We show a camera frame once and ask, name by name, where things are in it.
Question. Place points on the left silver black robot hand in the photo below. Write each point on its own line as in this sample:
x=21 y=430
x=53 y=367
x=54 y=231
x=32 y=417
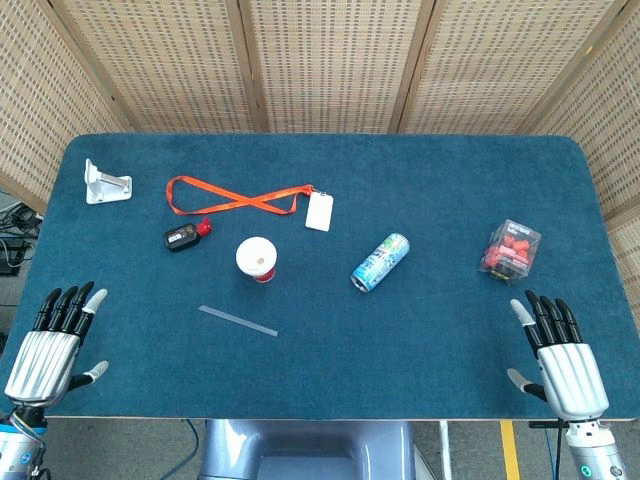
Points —
x=47 y=360

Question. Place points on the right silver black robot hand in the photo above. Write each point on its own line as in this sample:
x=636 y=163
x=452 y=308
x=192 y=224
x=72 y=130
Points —
x=572 y=380

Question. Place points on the transparent plastic straw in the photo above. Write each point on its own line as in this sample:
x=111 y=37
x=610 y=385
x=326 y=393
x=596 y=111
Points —
x=237 y=320

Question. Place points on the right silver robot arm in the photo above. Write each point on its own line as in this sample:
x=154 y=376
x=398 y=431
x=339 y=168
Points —
x=592 y=455

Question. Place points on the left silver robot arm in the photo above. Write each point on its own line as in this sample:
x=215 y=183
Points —
x=15 y=450

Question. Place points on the red paper cup white lid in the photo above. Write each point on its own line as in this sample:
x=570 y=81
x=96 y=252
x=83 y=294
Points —
x=256 y=257

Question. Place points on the red and black object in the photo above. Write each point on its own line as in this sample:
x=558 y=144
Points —
x=510 y=252

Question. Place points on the white table leg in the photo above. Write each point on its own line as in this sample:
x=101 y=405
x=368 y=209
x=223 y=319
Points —
x=444 y=450

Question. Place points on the white phone stand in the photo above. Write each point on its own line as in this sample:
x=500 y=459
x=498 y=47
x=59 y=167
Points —
x=107 y=192

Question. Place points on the black bottle red cap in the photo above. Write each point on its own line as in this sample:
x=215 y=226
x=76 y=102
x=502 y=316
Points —
x=180 y=237

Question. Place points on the grey blue robot torso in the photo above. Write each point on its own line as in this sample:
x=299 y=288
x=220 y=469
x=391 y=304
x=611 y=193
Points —
x=235 y=450

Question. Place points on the blue green drink can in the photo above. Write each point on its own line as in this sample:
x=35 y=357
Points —
x=380 y=262

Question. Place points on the blue table cloth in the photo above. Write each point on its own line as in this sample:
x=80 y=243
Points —
x=320 y=360

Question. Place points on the bamboo folding screen panel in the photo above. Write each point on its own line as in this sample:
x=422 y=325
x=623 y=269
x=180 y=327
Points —
x=30 y=100
x=165 y=65
x=340 y=65
x=610 y=125
x=500 y=65

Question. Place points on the white badge card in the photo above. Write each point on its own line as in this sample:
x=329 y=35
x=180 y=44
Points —
x=319 y=212

